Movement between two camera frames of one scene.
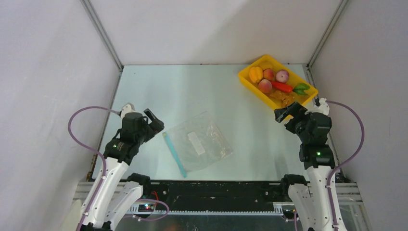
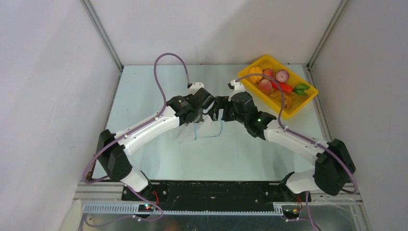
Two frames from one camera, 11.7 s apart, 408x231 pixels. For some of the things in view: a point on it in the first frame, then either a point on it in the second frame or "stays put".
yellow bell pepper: [255, 74] stays put
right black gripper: [294, 115] -> [227, 110]
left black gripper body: [146, 134] -> [198, 117]
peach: [265, 86] stays put
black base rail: [217, 194] stays put
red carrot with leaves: [286, 87] stays put
